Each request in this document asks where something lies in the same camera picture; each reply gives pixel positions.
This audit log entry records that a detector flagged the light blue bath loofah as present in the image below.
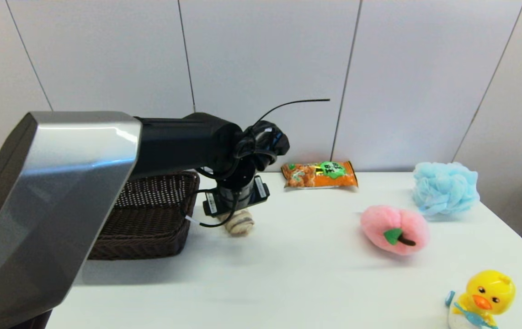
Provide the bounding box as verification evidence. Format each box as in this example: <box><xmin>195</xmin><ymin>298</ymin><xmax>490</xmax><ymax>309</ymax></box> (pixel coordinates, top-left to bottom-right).
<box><xmin>412</xmin><ymin>162</ymin><xmax>480</xmax><ymax>218</ymax></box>

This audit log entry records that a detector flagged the long striped bread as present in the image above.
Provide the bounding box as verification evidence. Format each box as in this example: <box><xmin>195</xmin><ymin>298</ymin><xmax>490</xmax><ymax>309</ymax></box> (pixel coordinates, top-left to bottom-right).
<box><xmin>219</xmin><ymin>209</ymin><xmax>255</xmax><ymax>237</ymax></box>

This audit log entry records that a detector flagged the yellow duck toy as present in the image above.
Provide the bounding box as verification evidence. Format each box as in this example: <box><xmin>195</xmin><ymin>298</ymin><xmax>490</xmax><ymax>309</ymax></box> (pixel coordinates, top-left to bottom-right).
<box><xmin>445</xmin><ymin>270</ymin><xmax>516</xmax><ymax>329</ymax></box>

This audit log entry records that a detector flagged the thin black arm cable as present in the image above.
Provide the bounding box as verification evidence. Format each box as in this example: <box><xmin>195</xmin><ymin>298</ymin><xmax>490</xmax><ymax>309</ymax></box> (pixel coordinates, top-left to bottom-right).
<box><xmin>253</xmin><ymin>98</ymin><xmax>330</xmax><ymax>127</ymax></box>

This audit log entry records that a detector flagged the black looped cable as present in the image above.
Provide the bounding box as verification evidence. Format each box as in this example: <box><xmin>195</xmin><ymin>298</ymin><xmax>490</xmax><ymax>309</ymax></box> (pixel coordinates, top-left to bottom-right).
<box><xmin>181</xmin><ymin>188</ymin><xmax>241</xmax><ymax>228</ymax></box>

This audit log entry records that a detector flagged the pink plush peach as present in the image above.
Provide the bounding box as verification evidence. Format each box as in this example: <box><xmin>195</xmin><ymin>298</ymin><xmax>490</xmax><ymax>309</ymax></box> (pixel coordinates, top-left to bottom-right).
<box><xmin>360</xmin><ymin>205</ymin><xmax>429</xmax><ymax>255</ymax></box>

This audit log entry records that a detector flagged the dark brown wicker basket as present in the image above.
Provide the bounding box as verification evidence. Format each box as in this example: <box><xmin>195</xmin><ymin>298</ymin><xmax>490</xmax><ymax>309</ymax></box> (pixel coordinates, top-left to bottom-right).
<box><xmin>88</xmin><ymin>171</ymin><xmax>201</xmax><ymax>260</ymax></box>

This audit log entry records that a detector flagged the orange snack packet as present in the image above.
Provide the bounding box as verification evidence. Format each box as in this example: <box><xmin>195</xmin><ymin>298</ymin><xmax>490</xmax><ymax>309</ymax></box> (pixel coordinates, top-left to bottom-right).
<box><xmin>281</xmin><ymin>161</ymin><xmax>358</xmax><ymax>190</ymax></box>

